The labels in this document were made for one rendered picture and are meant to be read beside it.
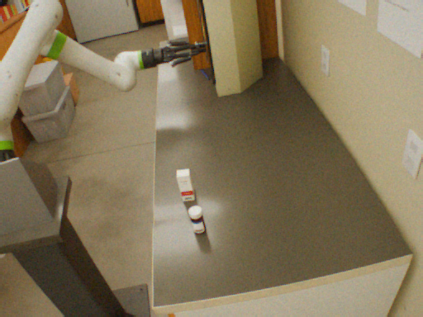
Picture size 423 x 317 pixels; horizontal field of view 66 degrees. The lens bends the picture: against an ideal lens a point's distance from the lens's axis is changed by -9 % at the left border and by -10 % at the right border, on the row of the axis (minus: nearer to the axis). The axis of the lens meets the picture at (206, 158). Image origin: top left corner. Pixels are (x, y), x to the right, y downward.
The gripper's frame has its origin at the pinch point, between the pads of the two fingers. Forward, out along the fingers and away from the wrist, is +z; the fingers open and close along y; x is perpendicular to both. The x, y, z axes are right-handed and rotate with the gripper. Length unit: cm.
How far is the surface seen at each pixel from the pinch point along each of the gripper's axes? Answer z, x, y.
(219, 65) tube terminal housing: 7.9, -2.0, -11.0
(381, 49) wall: 48, -67, -39
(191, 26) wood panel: -1.0, 17.3, 22.2
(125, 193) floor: -72, 113, -51
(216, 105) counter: 3.6, 3.7, -27.6
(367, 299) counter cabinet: 35, -52, -109
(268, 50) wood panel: 39, 32, 7
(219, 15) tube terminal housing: 11.1, -18.3, 5.4
